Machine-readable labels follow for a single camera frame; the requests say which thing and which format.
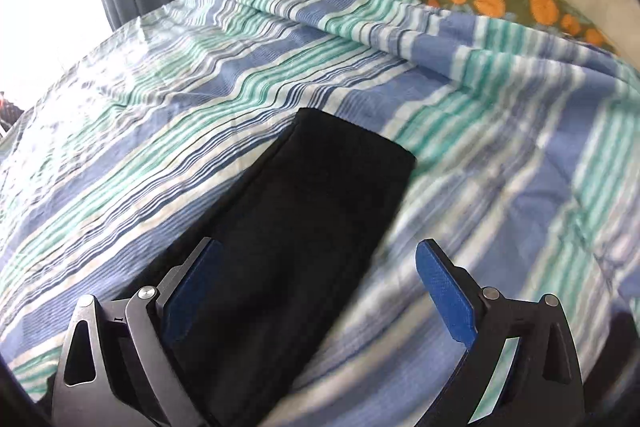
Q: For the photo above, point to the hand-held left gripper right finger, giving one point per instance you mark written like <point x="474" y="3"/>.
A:
<point x="445" y="292"/>

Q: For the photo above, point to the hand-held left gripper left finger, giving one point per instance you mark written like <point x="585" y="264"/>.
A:
<point x="192" y="292"/>

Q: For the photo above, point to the black pants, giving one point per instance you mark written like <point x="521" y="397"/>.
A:
<point x="310" y="207"/>

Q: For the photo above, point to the blue green striped blanket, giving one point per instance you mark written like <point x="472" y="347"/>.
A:
<point x="150" y="107"/>

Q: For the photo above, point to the window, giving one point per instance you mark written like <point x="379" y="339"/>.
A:
<point x="45" y="7"/>

